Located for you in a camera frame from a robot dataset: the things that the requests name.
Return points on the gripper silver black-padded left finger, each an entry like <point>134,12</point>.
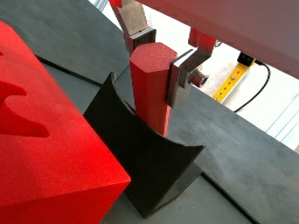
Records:
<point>130,17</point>

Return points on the red hexagon peg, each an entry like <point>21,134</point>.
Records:
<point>149,64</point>

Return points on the yellow perforated rail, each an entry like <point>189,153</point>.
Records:
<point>229,83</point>

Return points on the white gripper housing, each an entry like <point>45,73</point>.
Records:
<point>260,27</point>

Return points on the red shape-sorting block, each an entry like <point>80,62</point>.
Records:
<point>60,177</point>

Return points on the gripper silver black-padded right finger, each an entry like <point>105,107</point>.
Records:
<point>184,64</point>

